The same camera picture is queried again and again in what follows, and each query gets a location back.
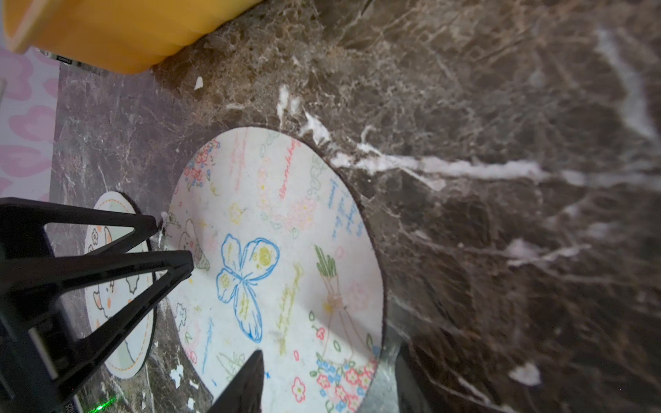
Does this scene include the butterfly doodle coaster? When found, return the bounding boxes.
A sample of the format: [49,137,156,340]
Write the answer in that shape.
[164,127,384,412]

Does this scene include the white sheep coaster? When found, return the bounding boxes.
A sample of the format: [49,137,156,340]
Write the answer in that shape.
[83,191,157,380]

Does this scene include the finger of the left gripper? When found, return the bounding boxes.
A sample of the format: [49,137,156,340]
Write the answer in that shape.
[1,251,194,408]
[1,197,158,258]

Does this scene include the yellow plastic storage box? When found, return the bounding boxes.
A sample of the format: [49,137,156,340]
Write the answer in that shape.
[1,0,258,74]

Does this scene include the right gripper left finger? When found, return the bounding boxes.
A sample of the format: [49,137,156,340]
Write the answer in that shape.
[208,350,265,413]

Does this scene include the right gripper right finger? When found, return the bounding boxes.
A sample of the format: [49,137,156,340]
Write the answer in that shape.
[395,344,432,413]

